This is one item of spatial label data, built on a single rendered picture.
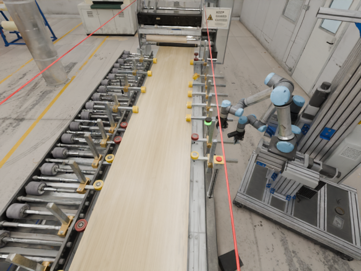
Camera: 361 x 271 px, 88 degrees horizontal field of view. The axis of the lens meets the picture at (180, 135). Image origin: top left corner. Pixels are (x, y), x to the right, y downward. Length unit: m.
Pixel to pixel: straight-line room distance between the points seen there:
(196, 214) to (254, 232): 0.95
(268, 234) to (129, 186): 1.69
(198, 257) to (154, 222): 0.46
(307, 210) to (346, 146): 1.00
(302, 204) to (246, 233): 0.73
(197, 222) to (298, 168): 0.98
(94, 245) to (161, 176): 0.66
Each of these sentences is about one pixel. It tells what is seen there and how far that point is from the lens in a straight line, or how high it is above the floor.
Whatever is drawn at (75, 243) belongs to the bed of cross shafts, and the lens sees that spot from 1.80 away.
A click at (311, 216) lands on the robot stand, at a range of 2.68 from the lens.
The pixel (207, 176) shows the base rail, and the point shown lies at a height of 0.70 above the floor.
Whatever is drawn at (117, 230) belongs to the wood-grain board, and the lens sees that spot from 1.50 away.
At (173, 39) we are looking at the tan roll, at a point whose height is 1.05.
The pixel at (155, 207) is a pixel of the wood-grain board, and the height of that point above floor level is 0.90.
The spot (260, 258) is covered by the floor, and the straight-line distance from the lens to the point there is 2.48.
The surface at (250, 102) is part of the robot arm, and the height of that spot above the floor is 1.38.
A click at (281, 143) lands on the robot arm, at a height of 1.23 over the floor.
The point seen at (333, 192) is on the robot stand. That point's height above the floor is 0.21.
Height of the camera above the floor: 2.27
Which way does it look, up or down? 44 degrees down
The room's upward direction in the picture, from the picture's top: 1 degrees clockwise
